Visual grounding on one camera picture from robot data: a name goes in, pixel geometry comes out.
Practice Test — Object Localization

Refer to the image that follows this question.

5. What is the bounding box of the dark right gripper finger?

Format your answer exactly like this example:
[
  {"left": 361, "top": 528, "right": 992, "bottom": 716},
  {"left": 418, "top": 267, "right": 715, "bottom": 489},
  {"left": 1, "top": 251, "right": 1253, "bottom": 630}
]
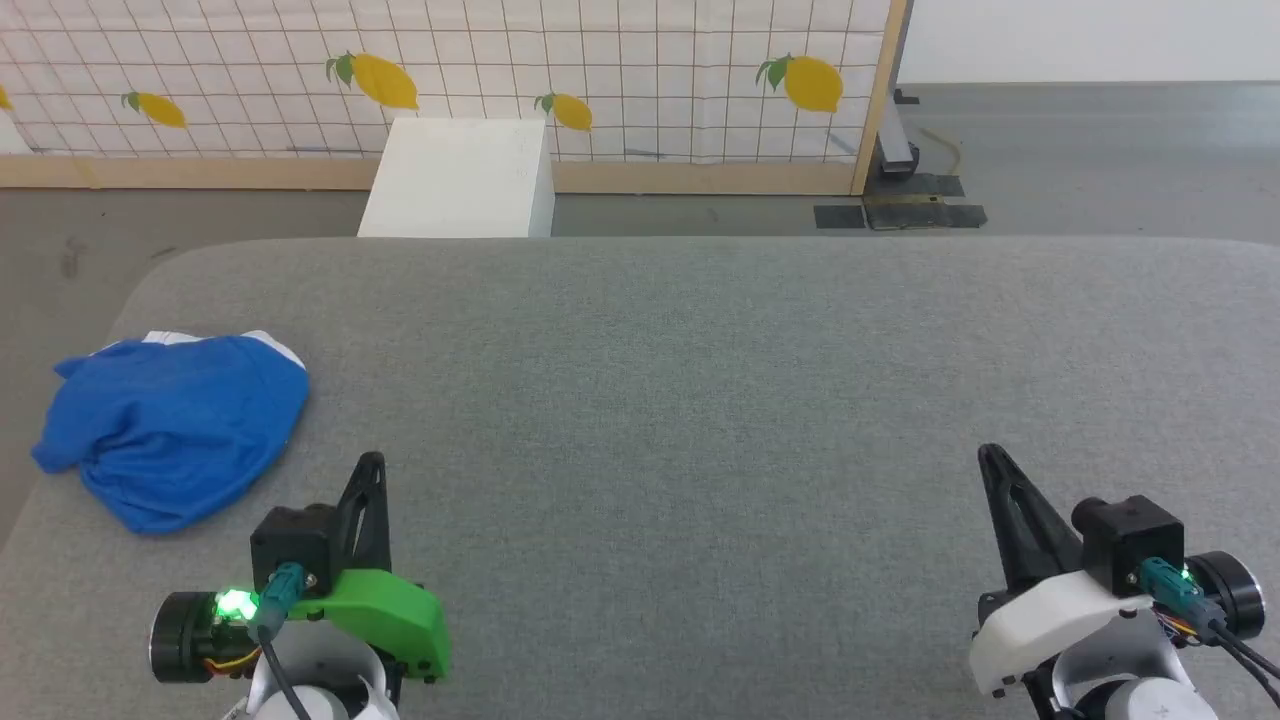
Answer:
[{"left": 977, "top": 443, "right": 1087, "bottom": 594}]

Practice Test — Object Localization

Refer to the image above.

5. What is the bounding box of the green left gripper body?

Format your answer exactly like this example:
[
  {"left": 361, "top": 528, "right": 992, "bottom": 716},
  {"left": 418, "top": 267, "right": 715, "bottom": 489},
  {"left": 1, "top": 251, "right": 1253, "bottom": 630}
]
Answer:
[{"left": 288, "top": 568, "right": 452, "bottom": 684}]

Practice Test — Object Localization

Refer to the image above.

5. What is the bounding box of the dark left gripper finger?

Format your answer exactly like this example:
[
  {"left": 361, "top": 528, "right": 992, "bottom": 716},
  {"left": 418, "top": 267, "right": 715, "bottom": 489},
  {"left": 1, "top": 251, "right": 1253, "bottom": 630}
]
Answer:
[{"left": 334, "top": 452, "right": 392, "bottom": 577}]

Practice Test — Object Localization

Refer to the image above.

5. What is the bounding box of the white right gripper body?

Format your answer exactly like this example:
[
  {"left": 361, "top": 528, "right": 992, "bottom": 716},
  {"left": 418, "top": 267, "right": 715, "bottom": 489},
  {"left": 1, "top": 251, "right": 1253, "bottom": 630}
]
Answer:
[{"left": 967, "top": 568, "right": 1153, "bottom": 699}]

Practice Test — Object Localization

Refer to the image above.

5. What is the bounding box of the blue white striped garment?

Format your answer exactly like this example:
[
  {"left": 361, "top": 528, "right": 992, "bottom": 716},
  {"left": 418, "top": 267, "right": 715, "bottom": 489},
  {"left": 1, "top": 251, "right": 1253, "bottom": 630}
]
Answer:
[{"left": 32, "top": 330, "right": 311, "bottom": 535}]

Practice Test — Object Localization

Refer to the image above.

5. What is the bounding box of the grey metal panel foot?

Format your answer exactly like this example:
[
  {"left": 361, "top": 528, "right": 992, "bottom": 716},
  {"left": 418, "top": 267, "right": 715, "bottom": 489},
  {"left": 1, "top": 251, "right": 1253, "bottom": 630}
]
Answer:
[
  {"left": 875, "top": 0, "right": 921, "bottom": 179},
  {"left": 863, "top": 173, "right": 989, "bottom": 232}
]

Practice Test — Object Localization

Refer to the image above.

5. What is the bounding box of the grey fabric sofa seat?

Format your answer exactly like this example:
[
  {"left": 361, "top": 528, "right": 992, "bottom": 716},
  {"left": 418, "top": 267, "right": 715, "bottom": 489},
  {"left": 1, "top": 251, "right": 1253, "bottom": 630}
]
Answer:
[{"left": 0, "top": 237, "right": 1280, "bottom": 720}]

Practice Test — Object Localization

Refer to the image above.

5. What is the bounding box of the white box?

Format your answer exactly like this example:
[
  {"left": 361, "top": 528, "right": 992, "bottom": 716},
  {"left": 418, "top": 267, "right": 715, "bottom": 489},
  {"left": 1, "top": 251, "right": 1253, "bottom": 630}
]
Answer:
[{"left": 357, "top": 117, "right": 556, "bottom": 239}]

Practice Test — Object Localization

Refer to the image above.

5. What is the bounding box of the lemon print tiled partition panel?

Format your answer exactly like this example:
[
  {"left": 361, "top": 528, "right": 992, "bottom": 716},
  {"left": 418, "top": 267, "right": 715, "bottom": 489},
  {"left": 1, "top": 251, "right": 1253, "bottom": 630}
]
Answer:
[{"left": 0, "top": 0, "right": 909, "bottom": 196}]

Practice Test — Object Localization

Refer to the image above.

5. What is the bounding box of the left camera cable teal plug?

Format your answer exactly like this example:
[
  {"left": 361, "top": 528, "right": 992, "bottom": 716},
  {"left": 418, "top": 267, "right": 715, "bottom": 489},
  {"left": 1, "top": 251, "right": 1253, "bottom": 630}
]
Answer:
[{"left": 247, "top": 562, "right": 313, "bottom": 720}]

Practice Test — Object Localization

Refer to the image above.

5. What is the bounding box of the camera cable teal plug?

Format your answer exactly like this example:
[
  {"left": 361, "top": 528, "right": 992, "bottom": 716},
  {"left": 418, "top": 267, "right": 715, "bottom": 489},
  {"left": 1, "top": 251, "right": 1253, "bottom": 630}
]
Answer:
[
  {"left": 1140, "top": 558, "right": 1280, "bottom": 703},
  {"left": 247, "top": 562, "right": 313, "bottom": 720}
]

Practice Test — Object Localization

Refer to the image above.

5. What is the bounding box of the right camera cable teal plug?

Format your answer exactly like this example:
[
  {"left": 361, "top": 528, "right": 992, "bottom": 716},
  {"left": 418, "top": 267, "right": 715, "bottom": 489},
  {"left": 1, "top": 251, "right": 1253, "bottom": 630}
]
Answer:
[{"left": 1140, "top": 558, "right": 1280, "bottom": 703}]

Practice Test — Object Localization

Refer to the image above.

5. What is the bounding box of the thin yellowish floor cable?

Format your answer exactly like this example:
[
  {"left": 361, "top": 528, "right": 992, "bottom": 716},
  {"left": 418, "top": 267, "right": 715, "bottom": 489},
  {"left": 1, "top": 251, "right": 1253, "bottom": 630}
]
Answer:
[{"left": 920, "top": 127, "right": 964, "bottom": 179}]

